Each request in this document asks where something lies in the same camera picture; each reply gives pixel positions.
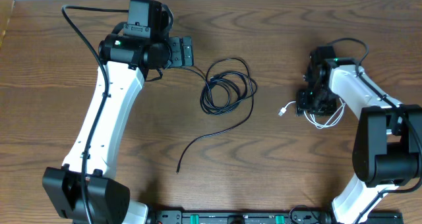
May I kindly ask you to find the white USB cable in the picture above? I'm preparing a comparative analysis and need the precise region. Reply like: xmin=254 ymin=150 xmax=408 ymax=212
xmin=277 ymin=97 xmax=347 ymax=130

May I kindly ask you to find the long black cable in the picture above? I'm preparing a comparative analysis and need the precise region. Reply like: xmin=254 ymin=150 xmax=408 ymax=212
xmin=175 ymin=57 xmax=258 ymax=175

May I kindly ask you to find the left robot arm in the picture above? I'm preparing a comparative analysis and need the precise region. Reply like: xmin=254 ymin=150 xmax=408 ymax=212
xmin=42 ymin=0 xmax=193 ymax=223

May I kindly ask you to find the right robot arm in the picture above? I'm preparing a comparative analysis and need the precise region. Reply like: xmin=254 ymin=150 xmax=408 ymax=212
xmin=296 ymin=45 xmax=421 ymax=223

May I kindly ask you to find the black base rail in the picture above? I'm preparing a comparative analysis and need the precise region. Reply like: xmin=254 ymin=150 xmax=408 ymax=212
xmin=144 ymin=210 xmax=405 ymax=224

